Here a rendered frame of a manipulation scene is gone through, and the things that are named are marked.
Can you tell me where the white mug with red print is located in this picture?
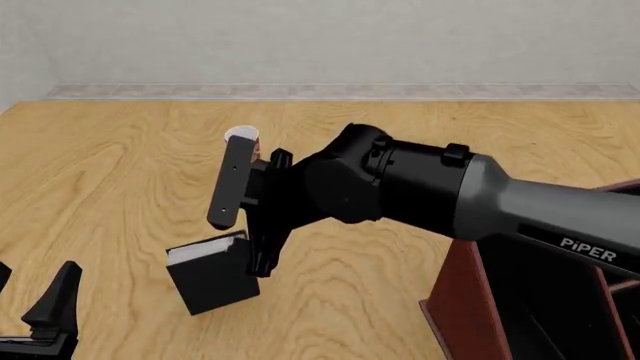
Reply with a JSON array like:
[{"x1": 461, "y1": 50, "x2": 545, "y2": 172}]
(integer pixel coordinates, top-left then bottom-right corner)
[{"x1": 224, "y1": 126, "x2": 263, "y2": 160}]

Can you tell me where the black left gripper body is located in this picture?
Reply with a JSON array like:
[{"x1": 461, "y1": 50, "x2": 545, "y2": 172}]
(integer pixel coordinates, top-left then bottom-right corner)
[{"x1": 0, "y1": 328, "x2": 80, "y2": 360}]

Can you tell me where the red-brown desk caddy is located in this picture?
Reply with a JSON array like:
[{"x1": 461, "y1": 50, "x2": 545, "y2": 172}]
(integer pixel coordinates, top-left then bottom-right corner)
[{"x1": 418, "y1": 178, "x2": 640, "y2": 360}]

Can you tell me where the dark plate on black stalk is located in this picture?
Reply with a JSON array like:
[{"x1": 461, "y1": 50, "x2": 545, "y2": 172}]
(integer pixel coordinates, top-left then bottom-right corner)
[{"x1": 207, "y1": 134, "x2": 274, "y2": 231}]

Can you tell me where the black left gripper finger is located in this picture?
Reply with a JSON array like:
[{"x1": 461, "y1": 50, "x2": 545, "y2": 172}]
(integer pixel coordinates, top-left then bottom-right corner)
[
  {"x1": 0, "y1": 261, "x2": 14, "y2": 294},
  {"x1": 20, "y1": 260, "x2": 84, "y2": 338}
]

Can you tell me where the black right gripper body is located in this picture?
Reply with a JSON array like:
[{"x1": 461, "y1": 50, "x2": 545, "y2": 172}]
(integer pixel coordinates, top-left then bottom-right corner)
[{"x1": 246, "y1": 147, "x2": 295, "y2": 279}]

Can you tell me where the black book with white pages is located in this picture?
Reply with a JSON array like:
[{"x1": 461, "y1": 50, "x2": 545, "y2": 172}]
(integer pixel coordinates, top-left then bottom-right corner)
[{"x1": 165, "y1": 229, "x2": 262, "y2": 317}]

